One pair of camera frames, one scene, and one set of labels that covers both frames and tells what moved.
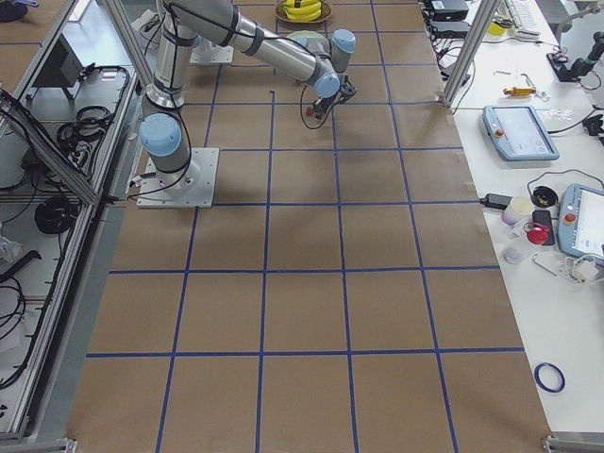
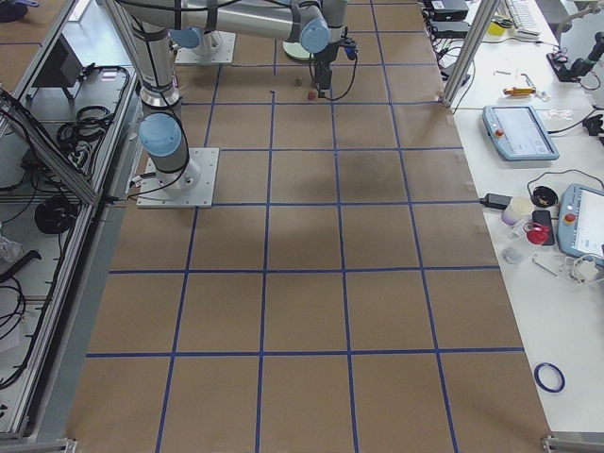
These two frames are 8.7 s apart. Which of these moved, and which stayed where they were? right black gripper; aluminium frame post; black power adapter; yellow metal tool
Moved: right black gripper
Stayed: black power adapter; yellow metal tool; aluminium frame post
